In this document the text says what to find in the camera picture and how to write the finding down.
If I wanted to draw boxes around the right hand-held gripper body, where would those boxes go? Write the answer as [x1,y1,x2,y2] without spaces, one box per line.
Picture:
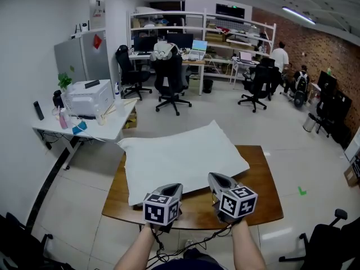
[208,172,259,224]

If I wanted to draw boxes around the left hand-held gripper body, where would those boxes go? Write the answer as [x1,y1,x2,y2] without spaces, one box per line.
[142,182,183,234]

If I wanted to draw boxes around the white pillow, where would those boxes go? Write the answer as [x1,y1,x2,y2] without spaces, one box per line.
[116,119,250,207]

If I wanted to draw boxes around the person's right forearm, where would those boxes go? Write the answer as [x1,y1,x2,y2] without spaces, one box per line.
[230,219,268,270]

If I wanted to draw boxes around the person's left forearm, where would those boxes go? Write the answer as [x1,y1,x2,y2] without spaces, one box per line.
[114,222,159,270]

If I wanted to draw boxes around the blue cloth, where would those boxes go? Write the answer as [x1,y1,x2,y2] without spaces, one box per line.
[71,121,88,135]

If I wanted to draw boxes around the person's dark trousers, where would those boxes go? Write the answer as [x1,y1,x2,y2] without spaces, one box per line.
[151,247,226,270]

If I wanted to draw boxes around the cardboard box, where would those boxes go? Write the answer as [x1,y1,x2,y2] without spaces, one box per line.
[123,109,138,130]
[343,161,360,188]

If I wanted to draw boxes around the black office chair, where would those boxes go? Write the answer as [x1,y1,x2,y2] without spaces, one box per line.
[151,53,192,116]
[314,90,353,139]
[0,211,73,270]
[237,57,282,113]
[278,208,360,270]
[115,44,153,101]

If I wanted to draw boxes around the silver waste bin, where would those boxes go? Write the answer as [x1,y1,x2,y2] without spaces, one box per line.
[302,112,317,133]

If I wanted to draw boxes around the wooden sticks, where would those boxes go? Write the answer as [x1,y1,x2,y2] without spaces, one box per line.
[101,97,140,121]

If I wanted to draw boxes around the clear spray bottle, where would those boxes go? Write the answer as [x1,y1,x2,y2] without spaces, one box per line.
[114,82,127,117]

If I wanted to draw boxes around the pink bottle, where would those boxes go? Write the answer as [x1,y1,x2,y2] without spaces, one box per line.
[58,110,69,130]

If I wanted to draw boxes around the white printer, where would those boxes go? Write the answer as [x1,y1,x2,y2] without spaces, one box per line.
[66,79,115,118]

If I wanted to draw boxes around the white computer desk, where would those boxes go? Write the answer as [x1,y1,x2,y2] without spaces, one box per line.
[128,52,206,96]

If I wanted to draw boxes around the pink laptop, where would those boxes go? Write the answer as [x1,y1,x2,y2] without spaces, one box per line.
[238,51,258,65]

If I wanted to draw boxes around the black computer monitor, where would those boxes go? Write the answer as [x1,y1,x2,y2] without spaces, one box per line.
[166,33,194,50]
[317,70,338,96]
[133,35,159,53]

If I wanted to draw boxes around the black water bottle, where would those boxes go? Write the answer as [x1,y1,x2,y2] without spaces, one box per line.
[52,89,65,109]

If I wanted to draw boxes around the slim black flask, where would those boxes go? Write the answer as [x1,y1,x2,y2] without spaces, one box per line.
[33,101,45,121]

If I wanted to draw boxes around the silver laptop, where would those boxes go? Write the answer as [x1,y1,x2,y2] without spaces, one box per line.
[187,39,209,61]

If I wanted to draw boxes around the green potted plant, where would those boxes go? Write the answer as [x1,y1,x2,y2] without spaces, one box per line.
[57,65,75,93]

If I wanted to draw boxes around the white shelving unit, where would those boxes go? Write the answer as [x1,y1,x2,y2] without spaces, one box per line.
[127,9,278,82]

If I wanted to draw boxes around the grey metal cabinet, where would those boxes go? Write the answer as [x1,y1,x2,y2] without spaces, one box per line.
[53,29,112,84]

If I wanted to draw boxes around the ceiling light tube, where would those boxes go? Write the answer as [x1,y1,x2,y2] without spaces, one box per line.
[281,6,317,26]

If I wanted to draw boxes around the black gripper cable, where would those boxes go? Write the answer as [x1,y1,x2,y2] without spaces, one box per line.
[146,220,240,268]

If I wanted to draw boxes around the black wall display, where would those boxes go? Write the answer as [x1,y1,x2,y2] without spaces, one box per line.
[215,3,246,19]

